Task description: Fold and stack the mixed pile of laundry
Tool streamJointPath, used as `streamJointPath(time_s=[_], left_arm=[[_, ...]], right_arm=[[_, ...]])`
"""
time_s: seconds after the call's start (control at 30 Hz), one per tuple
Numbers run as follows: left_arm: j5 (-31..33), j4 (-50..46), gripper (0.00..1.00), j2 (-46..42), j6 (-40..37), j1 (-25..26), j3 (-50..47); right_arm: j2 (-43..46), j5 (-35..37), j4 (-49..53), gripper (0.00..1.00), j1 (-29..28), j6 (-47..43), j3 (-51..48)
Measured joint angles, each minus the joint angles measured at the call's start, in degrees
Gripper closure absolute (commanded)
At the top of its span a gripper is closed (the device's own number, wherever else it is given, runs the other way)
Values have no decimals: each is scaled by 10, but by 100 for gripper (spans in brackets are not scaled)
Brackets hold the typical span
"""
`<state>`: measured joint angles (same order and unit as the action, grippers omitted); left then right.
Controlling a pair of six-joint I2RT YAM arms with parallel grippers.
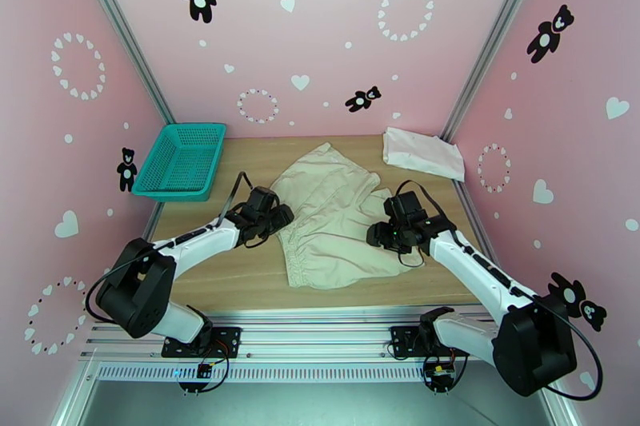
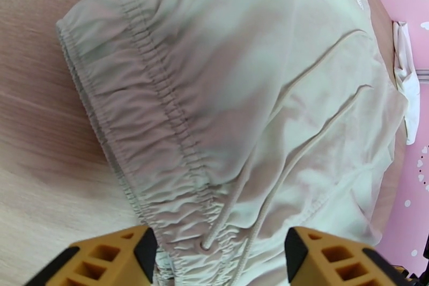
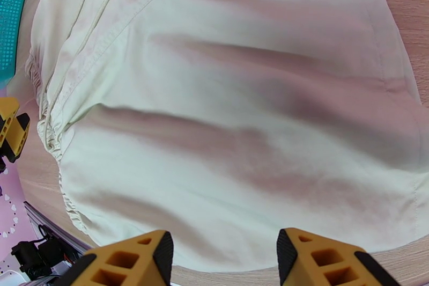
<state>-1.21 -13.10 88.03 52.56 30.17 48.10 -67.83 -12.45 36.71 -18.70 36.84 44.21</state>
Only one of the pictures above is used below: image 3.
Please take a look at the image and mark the teal plastic laundry basket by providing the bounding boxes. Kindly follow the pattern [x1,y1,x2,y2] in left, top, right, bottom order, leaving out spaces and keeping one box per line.
[0,0,29,83]

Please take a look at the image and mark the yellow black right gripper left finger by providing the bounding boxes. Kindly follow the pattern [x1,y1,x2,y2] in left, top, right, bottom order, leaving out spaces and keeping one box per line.
[68,229,174,286]

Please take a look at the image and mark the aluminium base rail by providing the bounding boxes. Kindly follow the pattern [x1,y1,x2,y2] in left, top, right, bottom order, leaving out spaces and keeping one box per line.
[23,201,98,262]

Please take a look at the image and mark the beige shorts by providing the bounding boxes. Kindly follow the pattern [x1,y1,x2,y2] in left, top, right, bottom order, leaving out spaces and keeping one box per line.
[25,0,429,273]

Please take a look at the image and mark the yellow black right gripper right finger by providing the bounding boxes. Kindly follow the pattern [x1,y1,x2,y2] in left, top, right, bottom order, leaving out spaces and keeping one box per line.
[276,228,403,286]

